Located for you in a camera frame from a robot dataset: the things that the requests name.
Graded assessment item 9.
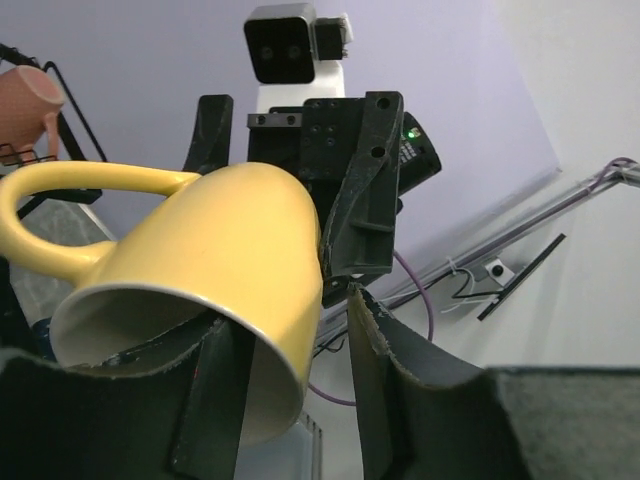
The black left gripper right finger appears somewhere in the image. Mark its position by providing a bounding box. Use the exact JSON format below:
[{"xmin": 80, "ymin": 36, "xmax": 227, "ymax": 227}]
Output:
[{"xmin": 347, "ymin": 283, "xmax": 530, "ymax": 479}]

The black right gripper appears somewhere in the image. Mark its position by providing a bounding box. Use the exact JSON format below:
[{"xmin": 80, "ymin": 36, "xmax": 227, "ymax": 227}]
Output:
[{"xmin": 182, "ymin": 91, "xmax": 404, "ymax": 308}]

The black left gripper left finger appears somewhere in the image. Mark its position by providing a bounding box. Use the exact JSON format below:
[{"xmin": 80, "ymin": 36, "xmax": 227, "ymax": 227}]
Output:
[{"xmin": 1, "ymin": 317, "xmax": 255, "ymax": 479}]

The cream yellow mug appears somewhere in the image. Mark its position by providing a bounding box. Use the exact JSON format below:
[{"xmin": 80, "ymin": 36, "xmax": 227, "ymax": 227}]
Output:
[{"xmin": 1, "ymin": 161, "xmax": 323, "ymax": 445}]

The pink mug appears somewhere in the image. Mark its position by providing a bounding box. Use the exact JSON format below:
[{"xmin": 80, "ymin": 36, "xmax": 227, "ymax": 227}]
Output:
[{"xmin": 1, "ymin": 65, "xmax": 66, "ymax": 165}]

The black wire dish rack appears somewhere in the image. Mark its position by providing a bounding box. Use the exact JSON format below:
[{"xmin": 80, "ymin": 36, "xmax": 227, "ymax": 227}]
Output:
[{"xmin": 0, "ymin": 42, "xmax": 109, "ymax": 219}]

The light blue mug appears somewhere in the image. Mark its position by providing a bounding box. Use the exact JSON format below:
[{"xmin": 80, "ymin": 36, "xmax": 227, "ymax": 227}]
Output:
[{"xmin": 31, "ymin": 318, "xmax": 56, "ymax": 362}]

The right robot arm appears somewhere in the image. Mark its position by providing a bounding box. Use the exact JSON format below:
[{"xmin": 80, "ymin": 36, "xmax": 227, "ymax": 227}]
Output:
[{"xmin": 247, "ymin": 92, "xmax": 441, "ymax": 307}]

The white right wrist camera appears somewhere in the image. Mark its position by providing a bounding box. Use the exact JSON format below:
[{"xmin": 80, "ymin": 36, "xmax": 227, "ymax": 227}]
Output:
[{"xmin": 243, "ymin": 3, "xmax": 353, "ymax": 113}]

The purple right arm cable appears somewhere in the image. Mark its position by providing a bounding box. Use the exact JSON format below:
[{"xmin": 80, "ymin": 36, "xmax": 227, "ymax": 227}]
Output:
[{"xmin": 307, "ymin": 157, "xmax": 640, "ymax": 407}]

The aluminium front rail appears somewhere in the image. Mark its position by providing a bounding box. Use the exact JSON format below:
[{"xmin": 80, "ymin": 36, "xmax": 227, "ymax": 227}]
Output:
[{"xmin": 319, "ymin": 159, "xmax": 640, "ymax": 351}]

